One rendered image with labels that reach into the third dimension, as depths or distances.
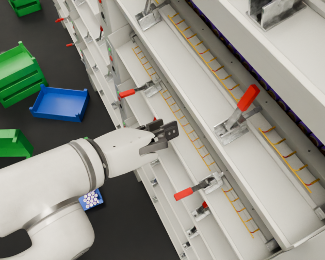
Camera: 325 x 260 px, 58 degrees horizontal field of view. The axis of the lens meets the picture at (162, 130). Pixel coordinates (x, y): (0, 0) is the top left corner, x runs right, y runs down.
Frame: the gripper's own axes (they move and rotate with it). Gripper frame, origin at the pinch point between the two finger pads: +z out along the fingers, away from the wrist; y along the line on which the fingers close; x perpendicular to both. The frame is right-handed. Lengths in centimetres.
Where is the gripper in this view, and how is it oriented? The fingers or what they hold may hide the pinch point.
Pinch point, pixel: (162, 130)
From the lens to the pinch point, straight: 56.5
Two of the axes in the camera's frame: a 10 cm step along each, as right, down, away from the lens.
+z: 7.3, -3.3, 6.0
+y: 6.7, 1.2, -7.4
